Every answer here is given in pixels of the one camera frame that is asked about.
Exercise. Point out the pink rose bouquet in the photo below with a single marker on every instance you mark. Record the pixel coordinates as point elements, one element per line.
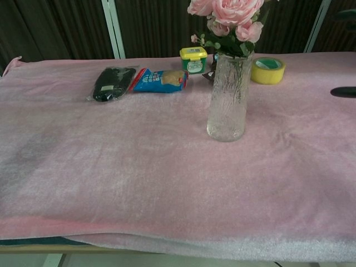
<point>236,12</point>

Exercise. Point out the clear textured glass vase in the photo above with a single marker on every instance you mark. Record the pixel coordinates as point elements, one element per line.
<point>226,111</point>

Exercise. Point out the pink fleece table cloth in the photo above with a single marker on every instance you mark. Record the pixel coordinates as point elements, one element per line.
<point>139,172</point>

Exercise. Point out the blue snack bag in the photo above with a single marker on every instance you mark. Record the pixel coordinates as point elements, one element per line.
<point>155,82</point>

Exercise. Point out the dark brown snack bag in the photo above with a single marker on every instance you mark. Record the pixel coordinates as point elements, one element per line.
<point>210,75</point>

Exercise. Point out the yellow lidded green container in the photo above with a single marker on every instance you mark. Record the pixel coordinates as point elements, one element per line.
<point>193,59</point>

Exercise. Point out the black gloves in plastic bag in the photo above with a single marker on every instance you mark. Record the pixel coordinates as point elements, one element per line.
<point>111,83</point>

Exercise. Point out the yellow tape roll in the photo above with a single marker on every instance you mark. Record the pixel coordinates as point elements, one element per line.
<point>267,75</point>

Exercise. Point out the dark wooden divider panel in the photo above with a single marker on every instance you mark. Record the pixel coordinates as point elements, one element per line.
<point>55,27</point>
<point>342,36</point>
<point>161,25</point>
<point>286,25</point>

